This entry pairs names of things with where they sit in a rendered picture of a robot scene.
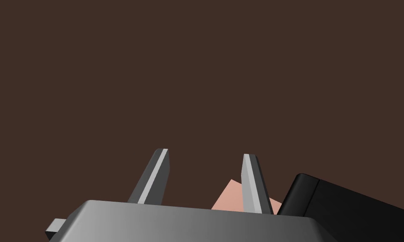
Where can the black rounded block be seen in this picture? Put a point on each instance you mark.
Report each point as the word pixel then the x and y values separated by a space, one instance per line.
pixel 336 205

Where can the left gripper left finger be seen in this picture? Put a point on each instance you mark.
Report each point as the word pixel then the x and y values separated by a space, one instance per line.
pixel 152 181

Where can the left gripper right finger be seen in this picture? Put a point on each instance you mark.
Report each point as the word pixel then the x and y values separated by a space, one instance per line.
pixel 253 188

